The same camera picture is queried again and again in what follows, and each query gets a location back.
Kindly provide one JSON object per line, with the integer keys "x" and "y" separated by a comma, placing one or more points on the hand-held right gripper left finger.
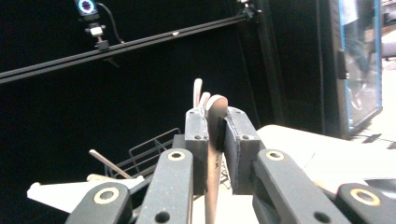
{"x": 174, "y": 186}

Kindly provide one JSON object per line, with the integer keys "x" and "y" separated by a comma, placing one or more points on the fork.
{"x": 218, "y": 105}

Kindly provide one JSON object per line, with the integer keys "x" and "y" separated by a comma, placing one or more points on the thin wooden stick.
{"x": 109, "y": 163}

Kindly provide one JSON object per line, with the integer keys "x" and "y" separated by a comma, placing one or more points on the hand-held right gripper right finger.
{"x": 280, "y": 186}

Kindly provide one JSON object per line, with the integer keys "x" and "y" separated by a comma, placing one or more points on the dark glass-front cabinet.
{"x": 361, "y": 77}

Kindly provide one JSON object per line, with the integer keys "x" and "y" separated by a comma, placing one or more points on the small white clip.
{"x": 176, "y": 33}

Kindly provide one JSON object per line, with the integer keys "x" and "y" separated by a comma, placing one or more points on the black metal post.
{"x": 264, "y": 62}

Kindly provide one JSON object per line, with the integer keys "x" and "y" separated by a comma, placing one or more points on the black curtain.
{"x": 62, "y": 109}

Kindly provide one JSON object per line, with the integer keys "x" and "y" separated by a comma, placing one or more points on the black metal rail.
{"x": 124, "y": 46}

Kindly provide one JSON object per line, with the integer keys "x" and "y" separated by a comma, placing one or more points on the black tape strip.
{"x": 372, "y": 138}

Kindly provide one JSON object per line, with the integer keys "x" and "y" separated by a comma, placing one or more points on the long pale utensil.
{"x": 205, "y": 99}
{"x": 197, "y": 90}

